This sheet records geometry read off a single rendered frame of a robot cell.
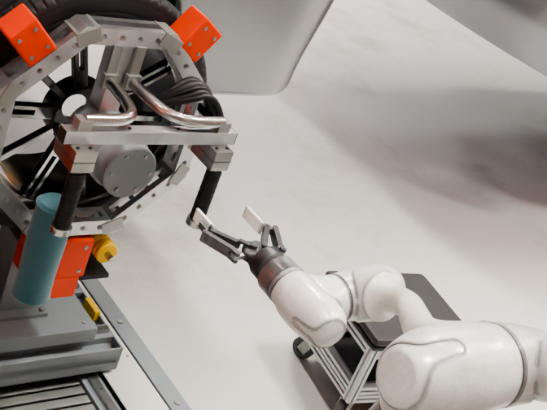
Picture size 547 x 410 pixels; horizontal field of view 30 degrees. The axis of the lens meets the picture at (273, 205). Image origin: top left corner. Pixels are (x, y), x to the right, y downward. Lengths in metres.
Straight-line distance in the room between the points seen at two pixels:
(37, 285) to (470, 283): 2.35
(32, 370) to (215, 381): 0.64
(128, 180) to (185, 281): 1.32
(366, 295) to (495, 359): 0.60
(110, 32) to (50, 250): 0.49
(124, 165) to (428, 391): 1.01
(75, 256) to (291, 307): 0.69
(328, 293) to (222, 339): 1.33
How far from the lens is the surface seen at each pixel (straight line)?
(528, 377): 1.56
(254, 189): 4.27
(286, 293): 2.02
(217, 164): 2.24
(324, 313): 1.98
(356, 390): 3.11
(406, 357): 1.45
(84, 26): 2.18
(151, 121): 2.53
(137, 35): 2.24
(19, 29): 2.12
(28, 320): 2.76
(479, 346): 1.49
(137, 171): 2.24
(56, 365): 2.78
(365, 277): 2.07
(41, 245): 2.28
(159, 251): 3.63
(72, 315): 2.82
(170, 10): 2.37
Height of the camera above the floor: 1.90
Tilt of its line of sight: 27 degrees down
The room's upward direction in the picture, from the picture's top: 22 degrees clockwise
